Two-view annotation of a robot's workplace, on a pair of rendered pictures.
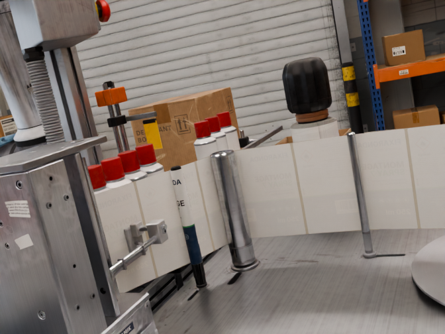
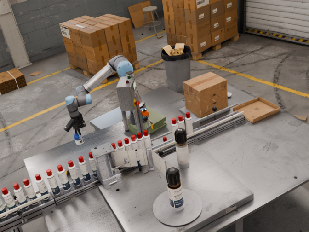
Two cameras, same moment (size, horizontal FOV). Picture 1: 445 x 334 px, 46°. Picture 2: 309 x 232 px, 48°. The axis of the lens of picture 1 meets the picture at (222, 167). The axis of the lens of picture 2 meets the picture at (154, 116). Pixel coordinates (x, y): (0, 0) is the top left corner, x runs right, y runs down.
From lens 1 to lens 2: 1.96 m
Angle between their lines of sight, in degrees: 43
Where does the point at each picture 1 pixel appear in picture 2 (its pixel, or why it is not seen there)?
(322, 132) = (179, 148)
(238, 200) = (149, 159)
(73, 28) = (127, 109)
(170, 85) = not seen: outside the picture
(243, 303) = (139, 180)
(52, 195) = (100, 160)
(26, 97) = not seen: hidden behind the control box
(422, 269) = (164, 194)
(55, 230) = (100, 165)
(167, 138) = (191, 97)
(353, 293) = (152, 190)
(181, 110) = (195, 92)
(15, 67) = not seen: hidden behind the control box
